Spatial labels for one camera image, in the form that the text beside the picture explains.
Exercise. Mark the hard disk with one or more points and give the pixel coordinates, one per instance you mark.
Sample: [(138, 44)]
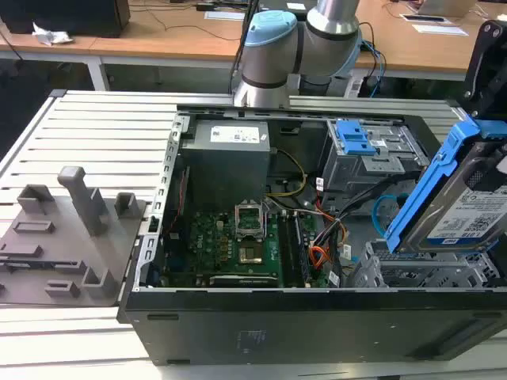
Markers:
[(455, 206)]

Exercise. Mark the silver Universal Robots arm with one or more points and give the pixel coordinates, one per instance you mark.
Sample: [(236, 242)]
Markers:
[(269, 59)]

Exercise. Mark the perforated metal disk bay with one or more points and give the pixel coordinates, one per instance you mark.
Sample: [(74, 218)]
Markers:
[(416, 271)]

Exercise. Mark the white paper sheet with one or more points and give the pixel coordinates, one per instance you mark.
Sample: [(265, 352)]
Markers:
[(439, 29), (223, 16)]

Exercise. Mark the blue drive cage latch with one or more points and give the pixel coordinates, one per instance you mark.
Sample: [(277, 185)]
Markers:
[(354, 138)]

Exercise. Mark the grey metal drive cage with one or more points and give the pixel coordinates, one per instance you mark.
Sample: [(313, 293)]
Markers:
[(348, 174)]

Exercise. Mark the black RAM stick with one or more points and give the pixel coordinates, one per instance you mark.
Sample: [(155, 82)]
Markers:
[(301, 249)]

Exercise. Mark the grey power supply unit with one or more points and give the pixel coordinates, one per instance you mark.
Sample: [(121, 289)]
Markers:
[(226, 166)]

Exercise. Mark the CPU socket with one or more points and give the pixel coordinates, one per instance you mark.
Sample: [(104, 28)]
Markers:
[(250, 254)]

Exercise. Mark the black graphics card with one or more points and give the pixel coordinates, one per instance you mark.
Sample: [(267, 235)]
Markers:
[(243, 281)]

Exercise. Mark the green motherboard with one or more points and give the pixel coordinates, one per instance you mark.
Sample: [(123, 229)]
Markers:
[(214, 245)]

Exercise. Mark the wooden desk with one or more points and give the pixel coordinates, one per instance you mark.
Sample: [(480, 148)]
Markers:
[(158, 39)]

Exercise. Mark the black PC case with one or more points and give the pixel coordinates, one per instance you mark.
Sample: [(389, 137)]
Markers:
[(277, 328)]

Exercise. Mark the black box on desk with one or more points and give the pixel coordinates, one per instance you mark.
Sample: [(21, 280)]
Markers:
[(63, 17)]

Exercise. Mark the crumpled white paper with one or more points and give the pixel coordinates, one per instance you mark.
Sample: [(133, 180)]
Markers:
[(51, 36)]

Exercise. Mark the grey parts rack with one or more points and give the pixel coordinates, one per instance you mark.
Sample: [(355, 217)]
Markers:
[(59, 245)]

